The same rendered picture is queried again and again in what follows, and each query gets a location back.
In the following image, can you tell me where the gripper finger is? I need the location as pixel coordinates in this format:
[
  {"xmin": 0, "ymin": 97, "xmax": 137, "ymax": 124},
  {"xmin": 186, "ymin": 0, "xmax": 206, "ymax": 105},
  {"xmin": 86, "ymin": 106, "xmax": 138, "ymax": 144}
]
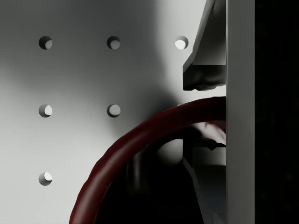
[
  {"xmin": 182, "ymin": 139, "xmax": 227, "ymax": 224},
  {"xmin": 182, "ymin": 0, "xmax": 227, "ymax": 92}
]

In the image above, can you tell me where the red mug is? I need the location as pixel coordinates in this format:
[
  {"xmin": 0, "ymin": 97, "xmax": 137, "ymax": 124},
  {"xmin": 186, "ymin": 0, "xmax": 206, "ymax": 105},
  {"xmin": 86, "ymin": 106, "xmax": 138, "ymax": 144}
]
[{"xmin": 69, "ymin": 96, "xmax": 227, "ymax": 224}]

